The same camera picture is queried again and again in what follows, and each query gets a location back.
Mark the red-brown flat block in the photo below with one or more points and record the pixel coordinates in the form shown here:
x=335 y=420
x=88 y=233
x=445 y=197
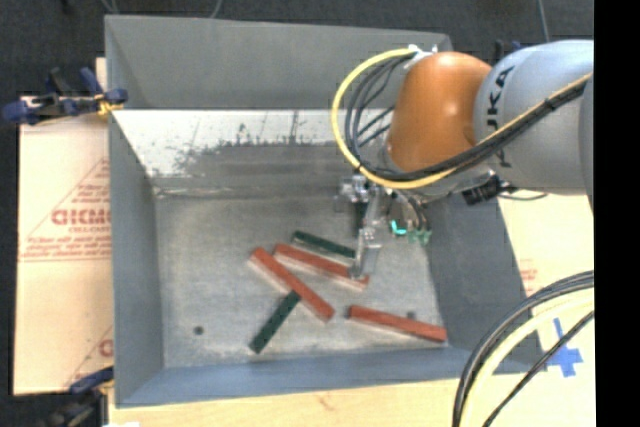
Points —
x=310 y=262
x=395 y=322
x=292 y=282

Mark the grey metal bin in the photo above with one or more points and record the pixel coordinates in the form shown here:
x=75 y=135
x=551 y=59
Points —
x=200 y=240

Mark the brown cardboard board red print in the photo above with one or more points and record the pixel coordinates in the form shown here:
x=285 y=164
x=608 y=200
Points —
x=60 y=265

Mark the black cylinder on white bracket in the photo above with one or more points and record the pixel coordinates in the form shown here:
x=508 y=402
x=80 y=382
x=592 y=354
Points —
x=480 y=192

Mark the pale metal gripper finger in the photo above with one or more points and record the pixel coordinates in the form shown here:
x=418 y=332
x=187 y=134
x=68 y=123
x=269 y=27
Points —
x=358 y=260
x=372 y=257

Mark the dark green flat block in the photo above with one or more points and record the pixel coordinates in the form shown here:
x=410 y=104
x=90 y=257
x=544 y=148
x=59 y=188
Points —
x=320 y=243
x=274 y=322

